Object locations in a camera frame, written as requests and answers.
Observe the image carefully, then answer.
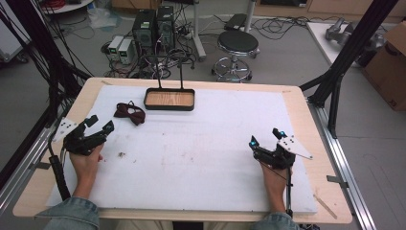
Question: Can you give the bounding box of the thin wooden stick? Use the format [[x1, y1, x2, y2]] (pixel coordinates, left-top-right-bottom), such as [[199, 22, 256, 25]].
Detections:
[[313, 194, 338, 220]]

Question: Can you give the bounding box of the grey metal bracket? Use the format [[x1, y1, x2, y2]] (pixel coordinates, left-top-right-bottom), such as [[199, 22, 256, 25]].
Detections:
[[326, 174, 350, 190], [29, 161, 53, 171]]

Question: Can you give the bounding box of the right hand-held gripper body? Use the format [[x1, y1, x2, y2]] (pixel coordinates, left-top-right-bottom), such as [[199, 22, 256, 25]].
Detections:
[[253, 135, 314, 171]]

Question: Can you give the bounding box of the white power supply unit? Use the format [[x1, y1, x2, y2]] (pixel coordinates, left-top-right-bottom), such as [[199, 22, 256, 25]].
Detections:
[[107, 34, 124, 62], [118, 38, 134, 65]]

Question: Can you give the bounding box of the grey device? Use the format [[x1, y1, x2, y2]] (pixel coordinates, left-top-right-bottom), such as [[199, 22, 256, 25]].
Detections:
[[325, 16, 355, 48]]

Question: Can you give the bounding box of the black round stool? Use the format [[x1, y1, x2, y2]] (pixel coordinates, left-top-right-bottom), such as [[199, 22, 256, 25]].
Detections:
[[211, 30, 260, 83]]

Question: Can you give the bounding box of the white table leg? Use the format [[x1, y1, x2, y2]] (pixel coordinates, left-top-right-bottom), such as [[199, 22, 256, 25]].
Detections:
[[190, 0, 208, 62]]

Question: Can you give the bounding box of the aluminium rail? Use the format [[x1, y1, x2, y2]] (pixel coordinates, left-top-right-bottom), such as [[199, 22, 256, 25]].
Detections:
[[0, 126, 56, 216], [306, 98, 378, 230]]

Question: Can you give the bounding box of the clear plastic bag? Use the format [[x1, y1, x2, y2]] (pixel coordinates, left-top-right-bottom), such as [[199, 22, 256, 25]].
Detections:
[[87, 7, 124, 34]]

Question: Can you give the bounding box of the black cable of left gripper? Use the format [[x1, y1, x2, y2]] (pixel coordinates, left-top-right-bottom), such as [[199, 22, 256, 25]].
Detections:
[[47, 132, 72, 202]]

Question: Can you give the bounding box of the person's left hand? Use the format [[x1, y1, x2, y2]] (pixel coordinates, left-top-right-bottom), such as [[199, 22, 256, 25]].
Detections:
[[69, 144, 104, 193]]

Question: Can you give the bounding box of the black flat box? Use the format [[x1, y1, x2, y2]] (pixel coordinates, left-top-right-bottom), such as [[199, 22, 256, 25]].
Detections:
[[223, 12, 249, 33]]

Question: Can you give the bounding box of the brown cardboard box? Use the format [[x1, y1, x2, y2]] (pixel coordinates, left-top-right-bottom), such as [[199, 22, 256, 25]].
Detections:
[[361, 21, 406, 112]]

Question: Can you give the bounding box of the white equipment case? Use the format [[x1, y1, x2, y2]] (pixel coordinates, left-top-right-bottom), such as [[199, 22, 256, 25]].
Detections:
[[0, 18, 32, 64]]

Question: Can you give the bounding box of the person's right hand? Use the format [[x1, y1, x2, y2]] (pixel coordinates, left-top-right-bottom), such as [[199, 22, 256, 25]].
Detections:
[[259, 162, 293, 206]]

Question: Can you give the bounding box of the black tray with wooden base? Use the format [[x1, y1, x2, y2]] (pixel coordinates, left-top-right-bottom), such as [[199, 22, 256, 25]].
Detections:
[[143, 55, 196, 112]]

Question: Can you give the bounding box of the black computer tower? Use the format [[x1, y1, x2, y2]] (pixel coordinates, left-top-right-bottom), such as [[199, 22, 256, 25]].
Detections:
[[155, 5, 176, 51], [131, 9, 158, 56]]

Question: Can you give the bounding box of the black metal frame stand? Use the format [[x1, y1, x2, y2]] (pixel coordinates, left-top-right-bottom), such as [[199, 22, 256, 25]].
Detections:
[[299, 0, 400, 140], [0, 0, 93, 190]]

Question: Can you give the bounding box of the tangle of black cables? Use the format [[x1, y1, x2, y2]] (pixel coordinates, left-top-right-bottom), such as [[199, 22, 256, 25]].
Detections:
[[250, 14, 344, 41]]

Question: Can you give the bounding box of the dark red bow tie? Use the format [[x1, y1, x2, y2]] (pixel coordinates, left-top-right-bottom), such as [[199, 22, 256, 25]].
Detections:
[[113, 101, 147, 127]]

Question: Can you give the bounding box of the round white table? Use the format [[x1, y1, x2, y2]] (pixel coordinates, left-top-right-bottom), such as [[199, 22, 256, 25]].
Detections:
[[40, 0, 96, 15]]

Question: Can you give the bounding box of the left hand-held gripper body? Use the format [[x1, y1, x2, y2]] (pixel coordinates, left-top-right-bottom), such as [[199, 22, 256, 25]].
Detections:
[[52, 118, 108, 157]]

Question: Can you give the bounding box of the white foam mat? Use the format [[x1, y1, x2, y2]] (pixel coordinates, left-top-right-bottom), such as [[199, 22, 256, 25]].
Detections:
[[45, 83, 319, 216]]

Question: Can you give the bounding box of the white board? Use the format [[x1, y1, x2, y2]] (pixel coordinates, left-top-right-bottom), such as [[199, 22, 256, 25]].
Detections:
[[305, 20, 386, 68]]

